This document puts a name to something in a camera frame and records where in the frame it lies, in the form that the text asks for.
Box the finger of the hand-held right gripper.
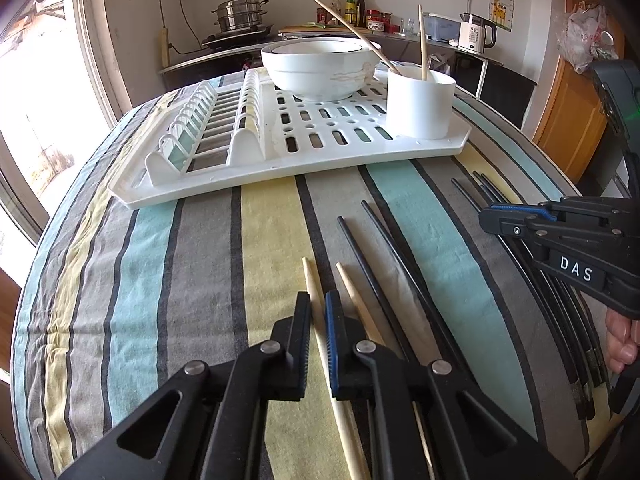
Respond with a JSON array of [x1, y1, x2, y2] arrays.
[[479, 212, 557, 261], [487, 198, 626, 223]]

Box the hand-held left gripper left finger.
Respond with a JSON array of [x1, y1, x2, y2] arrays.
[[57, 291, 313, 480]]

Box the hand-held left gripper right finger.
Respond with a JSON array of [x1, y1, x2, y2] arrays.
[[324, 290, 576, 480]]

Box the white utensil cup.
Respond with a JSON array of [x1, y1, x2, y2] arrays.
[[386, 69, 457, 140]]

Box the person's right hand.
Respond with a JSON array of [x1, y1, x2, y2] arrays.
[[604, 307, 640, 376]]

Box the wooden door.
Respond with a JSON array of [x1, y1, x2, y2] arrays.
[[532, 0, 626, 183]]

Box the white electric kettle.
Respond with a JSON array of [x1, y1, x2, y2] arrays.
[[457, 12, 497, 52]]

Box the hanging plastic bags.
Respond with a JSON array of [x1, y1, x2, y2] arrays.
[[556, 2, 613, 75]]

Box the clear storage box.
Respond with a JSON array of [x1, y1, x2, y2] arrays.
[[424, 14, 462, 43]]

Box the white plastic dish rack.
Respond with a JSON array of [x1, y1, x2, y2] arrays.
[[107, 62, 473, 210]]

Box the large white bowl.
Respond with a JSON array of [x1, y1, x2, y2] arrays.
[[261, 37, 383, 102]]

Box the wooden cutting board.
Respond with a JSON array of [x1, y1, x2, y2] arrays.
[[279, 22, 373, 36]]

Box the metal shelf unit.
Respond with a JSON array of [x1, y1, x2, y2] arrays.
[[159, 42, 281, 93]]

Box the black cooktop stove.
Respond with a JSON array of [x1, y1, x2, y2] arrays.
[[201, 22, 275, 51]]

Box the stainless steel steamer pot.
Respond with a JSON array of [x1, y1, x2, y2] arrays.
[[210, 0, 270, 33]]

